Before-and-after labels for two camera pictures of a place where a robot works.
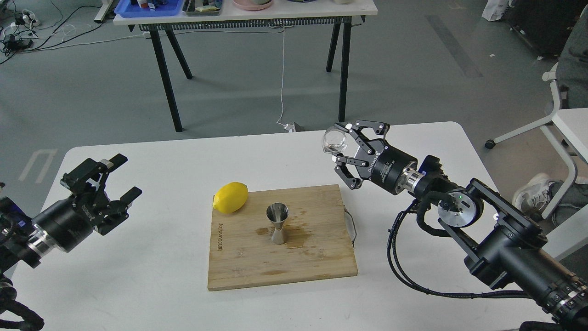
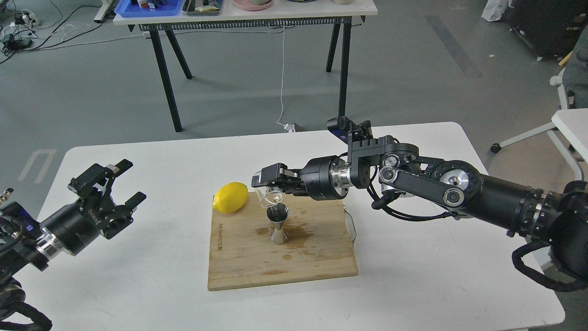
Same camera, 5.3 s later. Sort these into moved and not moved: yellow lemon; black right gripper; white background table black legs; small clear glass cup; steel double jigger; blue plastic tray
Moved: small clear glass cup; black right gripper
Not moved: steel double jigger; white background table black legs; blue plastic tray; yellow lemon
